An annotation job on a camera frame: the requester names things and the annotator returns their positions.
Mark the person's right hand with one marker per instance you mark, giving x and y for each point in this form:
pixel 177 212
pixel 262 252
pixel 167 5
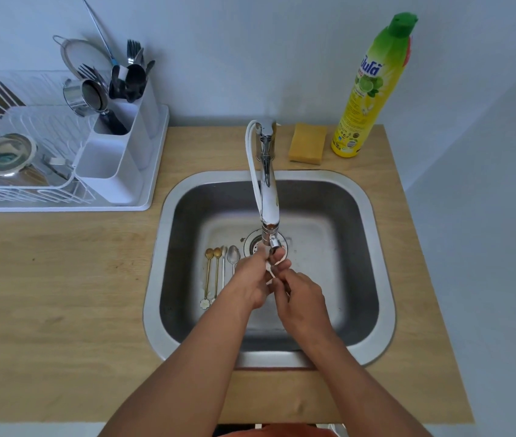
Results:
pixel 303 304

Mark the person's left hand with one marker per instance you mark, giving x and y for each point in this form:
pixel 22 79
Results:
pixel 248 279

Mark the silver spoon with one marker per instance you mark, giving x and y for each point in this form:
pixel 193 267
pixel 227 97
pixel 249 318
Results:
pixel 270 278
pixel 233 254

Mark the thin white spoon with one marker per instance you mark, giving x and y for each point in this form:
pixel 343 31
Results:
pixel 224 251

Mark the gold spoon with flower end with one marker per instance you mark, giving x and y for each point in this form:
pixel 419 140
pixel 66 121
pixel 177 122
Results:
pixel 209 253
pixel 217 252

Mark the white cutlery holder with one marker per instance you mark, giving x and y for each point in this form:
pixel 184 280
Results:
pixel 107 186

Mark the person's right forearm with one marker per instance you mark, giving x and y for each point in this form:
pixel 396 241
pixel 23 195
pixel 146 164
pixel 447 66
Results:
pixel 362 391

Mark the person's left forearm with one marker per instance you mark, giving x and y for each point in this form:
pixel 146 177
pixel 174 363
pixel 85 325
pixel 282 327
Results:
pixel 180 377

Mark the steel pots in rack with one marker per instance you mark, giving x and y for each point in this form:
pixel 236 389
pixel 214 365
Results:
pixel 7 154

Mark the steel sink drain strainer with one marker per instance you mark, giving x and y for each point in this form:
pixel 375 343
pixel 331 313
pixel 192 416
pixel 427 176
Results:
pixel 253 243

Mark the stainless steel sink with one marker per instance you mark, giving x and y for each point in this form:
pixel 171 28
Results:
pixel 330 250

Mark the chrome faucet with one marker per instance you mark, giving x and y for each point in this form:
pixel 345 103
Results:
pixel 269 204

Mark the yellow sponge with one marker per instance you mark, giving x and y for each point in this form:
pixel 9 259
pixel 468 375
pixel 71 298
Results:
pixel 307 143

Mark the white plastic drainer tray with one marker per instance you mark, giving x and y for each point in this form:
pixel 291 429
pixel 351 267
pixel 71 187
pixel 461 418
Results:
pixel 157 145

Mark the yellow dish soap bottle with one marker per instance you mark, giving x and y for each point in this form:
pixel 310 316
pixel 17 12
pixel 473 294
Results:
pixel 367 100

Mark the small grey kitchen tool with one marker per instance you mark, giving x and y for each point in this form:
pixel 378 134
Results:
pixel 55 161

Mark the black plastic utensil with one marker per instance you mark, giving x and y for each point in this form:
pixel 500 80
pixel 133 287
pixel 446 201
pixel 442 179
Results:
pixel 135 81
pixel 149 67
pixel 115 86

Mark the silver fork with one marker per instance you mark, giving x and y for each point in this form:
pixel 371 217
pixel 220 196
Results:
pixel 132 50
pixel 87 70

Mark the steel mesh strainer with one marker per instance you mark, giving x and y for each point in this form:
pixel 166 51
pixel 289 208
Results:
pixel 85 56

